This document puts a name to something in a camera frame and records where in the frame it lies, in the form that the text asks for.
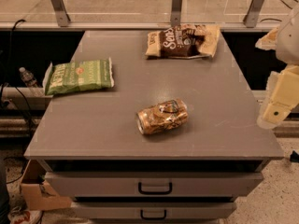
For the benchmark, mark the green chip bag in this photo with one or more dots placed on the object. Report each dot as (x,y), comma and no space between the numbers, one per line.
(66,78)

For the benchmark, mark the metal bracket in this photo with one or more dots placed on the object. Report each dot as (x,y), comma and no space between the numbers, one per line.
(251,18)
(175,15)
(61,15)

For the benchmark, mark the black object on floor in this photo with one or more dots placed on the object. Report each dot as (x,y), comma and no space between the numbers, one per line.
(294,157)

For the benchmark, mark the brown snack bag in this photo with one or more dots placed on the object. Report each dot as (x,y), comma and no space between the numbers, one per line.
(185,41)

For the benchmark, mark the lower grey drawer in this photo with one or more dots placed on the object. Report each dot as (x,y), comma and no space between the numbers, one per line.
(175,211)

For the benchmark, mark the clear plastic water bottle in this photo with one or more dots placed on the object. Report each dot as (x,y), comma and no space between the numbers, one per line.
(30,81)

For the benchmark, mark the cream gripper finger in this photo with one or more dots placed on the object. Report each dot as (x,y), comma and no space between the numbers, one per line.
(268,41)
(282,97)

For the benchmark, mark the black drawer handle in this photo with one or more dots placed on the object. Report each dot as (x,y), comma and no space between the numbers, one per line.
(153,215)
(141,191)

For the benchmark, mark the right metal bracket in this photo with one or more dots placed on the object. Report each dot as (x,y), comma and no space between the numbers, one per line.
(251,18)

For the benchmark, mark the middle metal bracket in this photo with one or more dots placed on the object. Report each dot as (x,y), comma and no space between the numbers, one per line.
(175,15)

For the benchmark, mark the left metal bracket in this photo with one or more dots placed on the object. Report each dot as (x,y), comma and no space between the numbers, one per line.
(61,15)

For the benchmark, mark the red white shoe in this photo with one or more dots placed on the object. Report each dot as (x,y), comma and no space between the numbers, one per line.
(17,215)

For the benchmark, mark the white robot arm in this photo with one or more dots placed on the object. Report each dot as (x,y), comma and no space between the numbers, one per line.
(287,49)

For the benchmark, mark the black lower drawer handle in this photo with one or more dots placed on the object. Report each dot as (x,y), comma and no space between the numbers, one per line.
(153,215)

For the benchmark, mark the black upper drawer handle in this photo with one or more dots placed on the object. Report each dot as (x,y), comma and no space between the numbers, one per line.
(141,191)

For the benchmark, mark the orange soda can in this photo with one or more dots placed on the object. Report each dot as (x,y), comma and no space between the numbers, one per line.
(162,117)

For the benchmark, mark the grey drawer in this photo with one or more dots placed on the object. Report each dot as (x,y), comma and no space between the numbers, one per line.
(124,184)
(175,211)

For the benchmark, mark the upper grey drawer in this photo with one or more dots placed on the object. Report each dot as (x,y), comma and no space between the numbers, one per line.
(124,184)

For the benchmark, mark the cardboard box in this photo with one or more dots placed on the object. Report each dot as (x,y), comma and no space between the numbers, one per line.
(38,193)

